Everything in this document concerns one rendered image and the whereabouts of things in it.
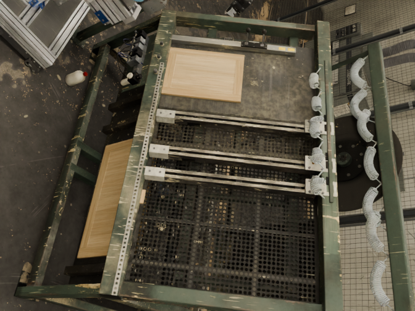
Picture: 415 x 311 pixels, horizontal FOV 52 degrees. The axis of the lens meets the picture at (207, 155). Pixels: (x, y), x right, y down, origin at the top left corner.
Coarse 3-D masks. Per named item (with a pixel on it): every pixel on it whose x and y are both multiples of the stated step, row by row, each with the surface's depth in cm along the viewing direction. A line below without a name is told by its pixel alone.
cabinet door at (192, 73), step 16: (176, 48) 320; (176, 64) 313; (192, 64) 313; (208, 64) 314; (224, 64) 314; (240, 64) 315; (176, 80) 305; (192, 80) 306; (208, 80) 307; (224, 80) 307; (240, 80) 307; (192, 96) 299; (208, 96) 299; (224, 96) 300; (240, 96) 300
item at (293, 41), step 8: (208, 32) 337; (216, 32) 337; (240, 40) 336; (288, 40) 337; (296, 40) 336; (200, 136) 289; (288, 136) 292; (296, 144) 289; (288, 152) 286; (288, 176) 277; (192, 192) 267; (184, 200) 266; (192, 200) 266; (224, 200) 272; (288, 200) 267; (296, 200) 267; (288, 208) 266; (296, 208) 266; (296, 216) 264; (296, 224) 261; (184, 232) 256; (296, 232) 259; (296, 240) 256; (184, 248) 251; (296, 248) 254; (184, 256) 249; (296, 256) 252; (176, 280) 242; (184, 280) 242; (208, 280) 244; (232, 280) 245; (240, 288) 247; (248, 288) 244; (296, 288) 241
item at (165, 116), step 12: (156, 120) 288; (168, 120) 286; (180, 120) 285; (192, 120) 283; (204, 120) 283; (216, 120) 283; (228, 120) 286; (240, 120) 284; (252, 120) 284; (312, 120) 270; (324, 120) 266; (264, 132) 287; (276, 132) 285; (288, 132) 283; (300, 132) 282; (324, 132) 278
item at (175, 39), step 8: (176, 40) 322; (184, 40) 321; (192, 40) 322; (200, 40) 322; (208, 40) 322; (216, 40) 323; (224, 40) 323; (224, 48) 324; (232, 48) 323; (240, 48) 322; (248, 48) 321; (256, 48) 320; (272, 48) 321
